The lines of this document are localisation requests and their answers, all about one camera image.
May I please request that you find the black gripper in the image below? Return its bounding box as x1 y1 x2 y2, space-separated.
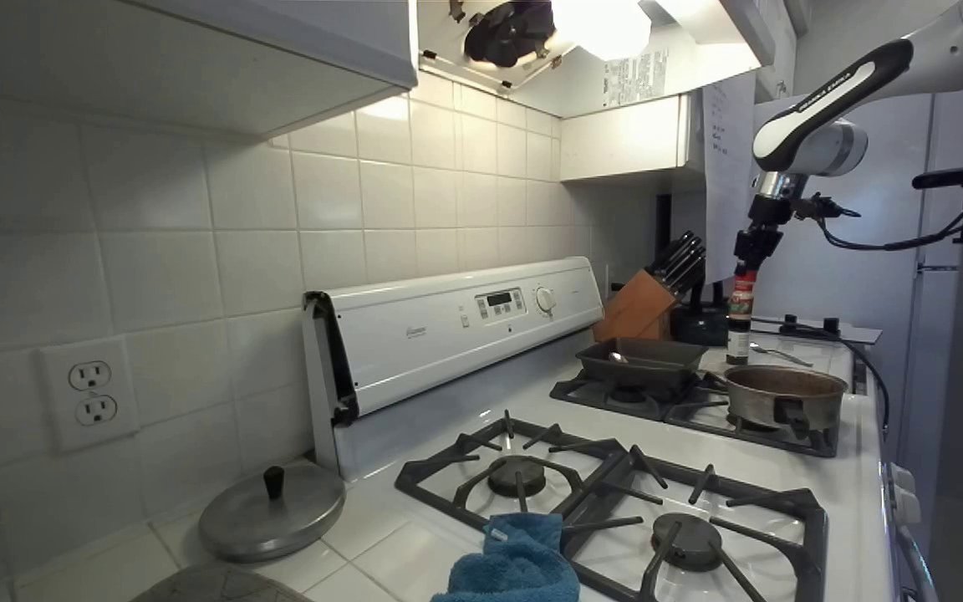
729 193 798 282

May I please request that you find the spice bottle red cap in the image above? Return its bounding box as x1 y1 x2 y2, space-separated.
727 265 760 321

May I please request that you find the spice bottle black cap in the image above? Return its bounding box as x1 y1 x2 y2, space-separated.
723 315 756 369

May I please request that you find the black container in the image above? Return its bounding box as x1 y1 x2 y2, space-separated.
673 291 732 346

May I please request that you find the white paper sheet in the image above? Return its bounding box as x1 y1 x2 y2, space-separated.
701 74 762 284

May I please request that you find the thin metal utensil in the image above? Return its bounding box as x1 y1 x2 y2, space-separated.
749 341 819 370

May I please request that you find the wooden knife block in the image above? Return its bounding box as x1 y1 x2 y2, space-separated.
592 268 683 346

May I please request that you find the round metal saucepan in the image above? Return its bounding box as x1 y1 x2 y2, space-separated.
719 360 854 438

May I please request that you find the black baking pan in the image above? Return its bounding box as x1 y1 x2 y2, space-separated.
573 333 709 395

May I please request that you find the black cast iron grate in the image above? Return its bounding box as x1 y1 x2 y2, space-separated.
549 358 843 460
390 407 831 602

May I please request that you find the white upper cabinet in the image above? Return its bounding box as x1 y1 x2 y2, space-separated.
555 94 700 185
0 0 424 139

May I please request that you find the white range hood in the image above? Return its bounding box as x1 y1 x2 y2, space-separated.
412 0 784 125

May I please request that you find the range hood light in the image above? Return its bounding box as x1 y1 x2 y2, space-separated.
551 0 664 66

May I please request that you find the black burner cap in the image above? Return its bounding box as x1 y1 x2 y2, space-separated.
649 513 727 572
484 450 551 500

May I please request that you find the black hood fan motor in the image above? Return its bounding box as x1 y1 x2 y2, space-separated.
460 0 557 71

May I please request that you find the white gas stove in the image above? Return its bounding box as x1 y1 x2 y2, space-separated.
296 255 924 602

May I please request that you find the blue cloth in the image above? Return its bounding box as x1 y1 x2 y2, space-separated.
427 507 585 602

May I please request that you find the metal lid black knob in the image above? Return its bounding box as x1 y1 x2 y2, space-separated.
194 456 347 565

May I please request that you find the grey round lid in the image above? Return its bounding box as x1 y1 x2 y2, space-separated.
126 559 314 602

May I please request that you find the black knife handle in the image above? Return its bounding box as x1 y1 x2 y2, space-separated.
661 227 709 278
668 252 712 301
649 244 697 287

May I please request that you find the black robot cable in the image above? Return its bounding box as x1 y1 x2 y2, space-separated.
811 186 963 315

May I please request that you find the thin black cable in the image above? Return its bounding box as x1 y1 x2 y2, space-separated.
835 330 896 433

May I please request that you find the white wall outlet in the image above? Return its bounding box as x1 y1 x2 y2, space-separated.
38 333 139 456

